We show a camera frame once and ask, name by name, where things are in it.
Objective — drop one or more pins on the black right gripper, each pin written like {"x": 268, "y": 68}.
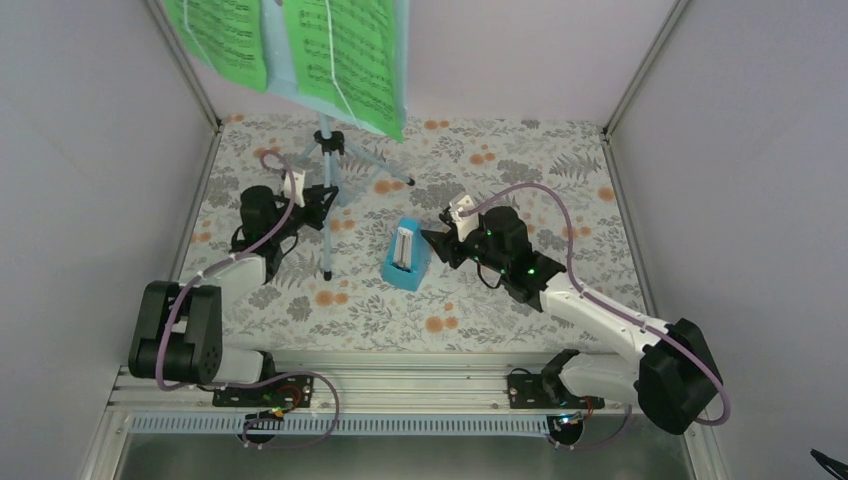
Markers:
{"x": 446, "y": 247}

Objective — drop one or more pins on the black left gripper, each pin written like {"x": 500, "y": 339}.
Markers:
{"x": 318, "y": 212}

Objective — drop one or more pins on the blue metronome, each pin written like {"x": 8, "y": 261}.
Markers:
{"x": 408, "y": 257}

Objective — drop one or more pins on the light blue music stand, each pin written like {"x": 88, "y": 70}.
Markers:
{"x": 328, "y": 185}

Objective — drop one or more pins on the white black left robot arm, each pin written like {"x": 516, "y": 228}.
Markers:
{"x": 178, "y": 337}

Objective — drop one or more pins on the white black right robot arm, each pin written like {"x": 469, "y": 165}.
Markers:
{"x": 665, "y": 369}

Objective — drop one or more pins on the floral patterned table mat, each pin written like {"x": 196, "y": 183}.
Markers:
{"x": 554, "y": 174}

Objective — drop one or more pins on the green sheet music right page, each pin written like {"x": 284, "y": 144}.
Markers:
{"x": 345, "y": 53}

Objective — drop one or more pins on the green sheet music page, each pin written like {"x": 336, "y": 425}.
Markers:
{"x": 224, "y": 35}
{"x": 345, "y": 53}

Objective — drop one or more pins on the green sheet music left page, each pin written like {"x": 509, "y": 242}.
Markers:
{"x": 224, "y": 35}

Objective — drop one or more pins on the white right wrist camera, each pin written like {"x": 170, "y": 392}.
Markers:
{"x": 460, "y": 212}

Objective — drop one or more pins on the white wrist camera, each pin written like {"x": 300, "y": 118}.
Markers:
{"x": 294, "y": 185}
{"x": 460, "y": 212}

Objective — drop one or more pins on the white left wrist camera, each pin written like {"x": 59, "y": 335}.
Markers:
{"x": 294, "y": 185}

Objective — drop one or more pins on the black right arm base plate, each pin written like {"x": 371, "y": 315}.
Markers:
{"x": 526, "y": 390}

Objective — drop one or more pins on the aluminium mounting rail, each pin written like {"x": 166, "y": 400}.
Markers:
{"x": 368, "y": 382}

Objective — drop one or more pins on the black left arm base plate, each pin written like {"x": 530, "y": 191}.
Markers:
{"x": 278, "y": 398}

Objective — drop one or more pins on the slotted grey cable duct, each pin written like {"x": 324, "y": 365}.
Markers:
{"x": 306, "y": 424}

